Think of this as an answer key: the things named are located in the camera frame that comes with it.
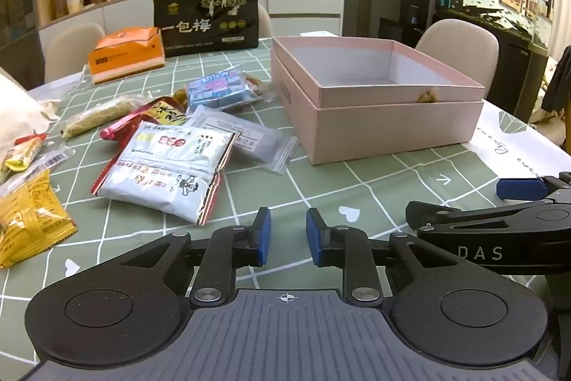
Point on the dark glass cabinet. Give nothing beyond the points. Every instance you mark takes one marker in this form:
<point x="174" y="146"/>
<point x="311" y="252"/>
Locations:
<point x="18" y="6"/>

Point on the orange cardboard box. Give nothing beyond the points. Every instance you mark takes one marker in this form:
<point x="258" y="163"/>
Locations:
<point x="120" y="50"/>

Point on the large yellow snack packet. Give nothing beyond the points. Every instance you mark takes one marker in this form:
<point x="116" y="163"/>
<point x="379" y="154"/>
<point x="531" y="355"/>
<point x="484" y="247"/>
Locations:
<point x="31" y="216"/>

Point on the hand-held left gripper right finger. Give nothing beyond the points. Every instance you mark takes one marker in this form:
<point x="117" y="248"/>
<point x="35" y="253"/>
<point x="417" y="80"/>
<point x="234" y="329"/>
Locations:
<point x="313" y="238"/>

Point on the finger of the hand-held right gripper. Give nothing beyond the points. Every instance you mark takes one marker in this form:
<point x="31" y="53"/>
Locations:
<point x="519" y="188"/>
<point x="428" y="215"/>

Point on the green checkered tablecloth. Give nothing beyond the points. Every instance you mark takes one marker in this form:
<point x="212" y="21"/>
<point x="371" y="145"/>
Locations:
<point x="357" y="193"/>

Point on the beige chair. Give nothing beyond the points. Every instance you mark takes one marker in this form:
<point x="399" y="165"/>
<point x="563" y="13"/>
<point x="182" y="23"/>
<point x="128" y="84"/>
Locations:
<point x="264" y="24"/>
<point x="459" y="46"/>
<point x="71" y="50"/>

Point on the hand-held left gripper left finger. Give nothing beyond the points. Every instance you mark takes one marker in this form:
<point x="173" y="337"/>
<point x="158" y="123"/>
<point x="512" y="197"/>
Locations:
<point x="264" y="231"/>

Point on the blue purple snack packet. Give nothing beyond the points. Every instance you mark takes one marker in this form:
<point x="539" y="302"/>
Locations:
<point x="218" y="88"/>

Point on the pink cardboard box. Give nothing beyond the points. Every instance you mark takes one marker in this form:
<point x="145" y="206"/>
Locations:
<point x="388" y="126"/>

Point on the clear grey zip bag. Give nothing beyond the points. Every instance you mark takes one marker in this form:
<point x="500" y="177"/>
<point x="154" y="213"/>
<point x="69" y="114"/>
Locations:
<point x="254" y="137"/>

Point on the large black snack bag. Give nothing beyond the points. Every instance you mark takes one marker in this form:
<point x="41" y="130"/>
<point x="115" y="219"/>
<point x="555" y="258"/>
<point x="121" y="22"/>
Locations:
<point x="205" y="24"/>

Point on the clear barcode packet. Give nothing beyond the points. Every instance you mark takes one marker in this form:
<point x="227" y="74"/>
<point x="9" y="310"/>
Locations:
<point x="53" y="160"/>

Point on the dark clothing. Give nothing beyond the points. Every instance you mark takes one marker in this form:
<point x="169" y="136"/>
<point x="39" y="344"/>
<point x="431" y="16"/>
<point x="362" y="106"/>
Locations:
<point x="560" y="82"/>

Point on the black water dispenser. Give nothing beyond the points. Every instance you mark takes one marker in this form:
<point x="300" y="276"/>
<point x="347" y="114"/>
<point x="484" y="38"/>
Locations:
<point x="406" y="21"/>

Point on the tan snack clear packet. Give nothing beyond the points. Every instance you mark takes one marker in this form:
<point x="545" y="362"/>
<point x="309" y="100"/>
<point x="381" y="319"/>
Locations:
<point x="98" y="115"/>

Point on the white red-edged snack packet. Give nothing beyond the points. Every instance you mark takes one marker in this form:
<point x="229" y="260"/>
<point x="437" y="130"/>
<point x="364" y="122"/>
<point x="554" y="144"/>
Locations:
<point x="165" y="166"/>

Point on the small yellow red snack packet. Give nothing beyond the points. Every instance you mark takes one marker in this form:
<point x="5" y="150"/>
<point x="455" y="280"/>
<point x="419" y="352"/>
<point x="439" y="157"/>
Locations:
<point x="22" y="153"/>

